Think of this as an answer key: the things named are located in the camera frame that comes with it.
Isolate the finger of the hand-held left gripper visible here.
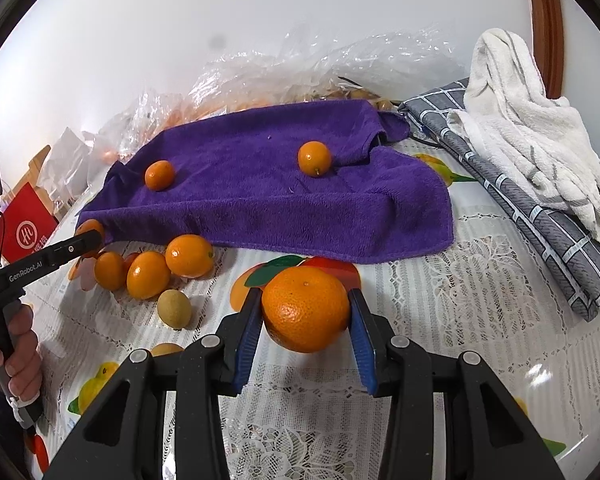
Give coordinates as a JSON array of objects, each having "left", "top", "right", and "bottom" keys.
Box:
[{"left": 47, "top": 230, "right": 104, "bottom": 268}]

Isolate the small orange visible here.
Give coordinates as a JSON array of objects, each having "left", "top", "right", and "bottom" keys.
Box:
[
  {"left": 77, "top": 219, "right": 106, "bottom": 258},
  {"left": 145, "top": 160, "right": 177, "bottom": 192},
  {"left": 298, "top": 141, "right": 333, "bottom": 177},
  {"left": 94, "top": 251, "right": 128, "bottom": 292},
  {"left": 165, "top": 234, "right": 215, "bottom": 279}
]

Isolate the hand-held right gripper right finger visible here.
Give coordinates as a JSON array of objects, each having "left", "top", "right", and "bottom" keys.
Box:
[{"left": 347, "top": 287, "right": 566, "bottom": 480}]

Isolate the pile of bagged longans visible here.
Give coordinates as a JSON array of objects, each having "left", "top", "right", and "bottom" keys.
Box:
[{"left": 324, "top": 87, "right": 395, "bottom": 111}]

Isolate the white striped towel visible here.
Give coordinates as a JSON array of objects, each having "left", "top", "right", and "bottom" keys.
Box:
[{"left": 447, "top": 29, "right": 600, "bottom": 251}]

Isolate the wooden door frame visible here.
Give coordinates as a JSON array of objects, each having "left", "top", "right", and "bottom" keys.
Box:
[{"left": 522, "top": 0, "right": 566, "bottom": 101}]

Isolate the oval orange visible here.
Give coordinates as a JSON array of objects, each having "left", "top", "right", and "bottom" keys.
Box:
[{"left": 126, "top": 251, "right": 172, "bottom": 300}]

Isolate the grey checked cloth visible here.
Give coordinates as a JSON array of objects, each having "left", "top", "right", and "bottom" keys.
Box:
[{"left": 397, "top": 77, "right": 600, "bottom": 322}]

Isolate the black cord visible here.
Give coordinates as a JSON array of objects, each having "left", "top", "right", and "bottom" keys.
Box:
[{"left": 405, "top": 120, "right": 443, "bottom": 150}]

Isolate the pile of bagged oranges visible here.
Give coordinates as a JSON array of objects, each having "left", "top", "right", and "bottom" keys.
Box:
[{"left": 194, "top": 94, "right": 281, "bottom": 117}]

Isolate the clear plastic bag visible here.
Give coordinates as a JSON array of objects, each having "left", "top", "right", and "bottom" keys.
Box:
[
  {"left": 187, "top": 50, "right": 306, "bottom": 117},
  {"left": 96, "top": 89, "right": 193, "bottom": 162},
  {"left": 280, "top": 24, "right": 467, "bottom": 112}
]

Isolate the large round orange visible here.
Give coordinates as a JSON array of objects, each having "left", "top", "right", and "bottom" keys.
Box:
[{"left": 261, "top": 266, "right": 352, "bottom": 353}]

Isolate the small brown longan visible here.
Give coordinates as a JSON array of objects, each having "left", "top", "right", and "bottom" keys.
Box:
[{"left": 157, "top": 289, "right": 192, "bottom": 331}]

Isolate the red paper bag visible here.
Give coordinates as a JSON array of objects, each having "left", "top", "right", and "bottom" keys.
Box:
[{"left": 0, "top": 182, "right": 59, "bottom": 264}]

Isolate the person's left hand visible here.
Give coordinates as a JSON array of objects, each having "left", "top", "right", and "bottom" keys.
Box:
[{"left": 0, "top": 304, "right": 43, "bottom": 401}]

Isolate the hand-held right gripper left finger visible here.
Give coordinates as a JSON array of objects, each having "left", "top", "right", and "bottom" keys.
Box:
[{"left": 42, "top": 287, "right": 263, "bottom": 480}]

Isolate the purple towel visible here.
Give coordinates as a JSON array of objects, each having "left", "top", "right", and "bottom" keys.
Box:
[{"left": 75, "top": 100, "right": 455, "bottom": 265}]

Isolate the cardboard box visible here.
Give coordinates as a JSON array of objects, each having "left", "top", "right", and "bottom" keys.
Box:
[{"left": 10, "top": 145, "right": 53, "bottom": 191}]

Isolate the white plastic bag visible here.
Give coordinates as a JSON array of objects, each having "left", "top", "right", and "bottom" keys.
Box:
[{"left": 37, "top": 127, "right": 95, "bottom": 196}]

